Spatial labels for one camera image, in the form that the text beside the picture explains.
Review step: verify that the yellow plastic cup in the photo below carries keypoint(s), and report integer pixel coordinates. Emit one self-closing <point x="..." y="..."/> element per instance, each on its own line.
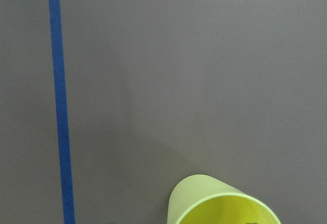
<point x="203" y="199"/>

